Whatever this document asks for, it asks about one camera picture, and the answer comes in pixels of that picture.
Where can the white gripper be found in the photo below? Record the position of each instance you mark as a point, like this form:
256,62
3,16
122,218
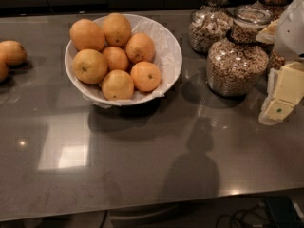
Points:
291,32

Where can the orange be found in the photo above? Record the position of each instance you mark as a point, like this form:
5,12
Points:
89,66
146,76
85,34
116,58
117,85
117,29
12,53
140,47
4,71

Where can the white bowl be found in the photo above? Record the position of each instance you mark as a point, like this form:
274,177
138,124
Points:
172,60

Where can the white paper bowl liner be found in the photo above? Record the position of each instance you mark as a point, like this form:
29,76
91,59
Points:
164,48

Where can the front glass cereal jar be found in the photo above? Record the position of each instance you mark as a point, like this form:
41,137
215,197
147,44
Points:
235,63

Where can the back left glass jar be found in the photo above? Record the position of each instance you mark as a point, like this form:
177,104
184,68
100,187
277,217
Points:
209,24

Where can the black box under table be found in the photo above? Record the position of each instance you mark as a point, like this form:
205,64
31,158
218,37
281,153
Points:
282,213

